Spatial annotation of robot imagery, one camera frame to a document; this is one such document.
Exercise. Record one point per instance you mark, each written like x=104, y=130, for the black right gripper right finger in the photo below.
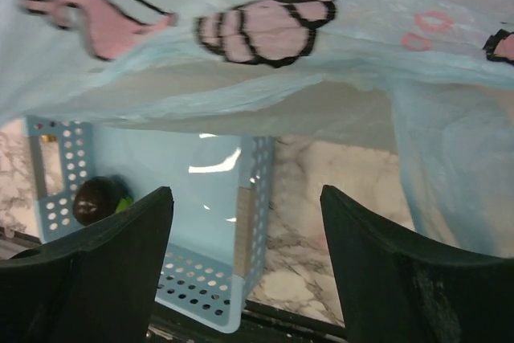
x=395, y=285

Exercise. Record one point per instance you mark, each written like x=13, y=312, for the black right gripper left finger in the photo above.
x=97, y=284

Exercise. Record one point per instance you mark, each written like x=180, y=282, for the light blue plastic bag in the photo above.
x=433, y=76

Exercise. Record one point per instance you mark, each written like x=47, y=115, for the dark purple fake mangosteen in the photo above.
x=99, y=198

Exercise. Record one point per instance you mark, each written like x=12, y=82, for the light blue plastic basket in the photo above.
x=221, y=187

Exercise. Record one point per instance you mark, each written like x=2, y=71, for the black front mounting rail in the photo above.
x=259, y=324

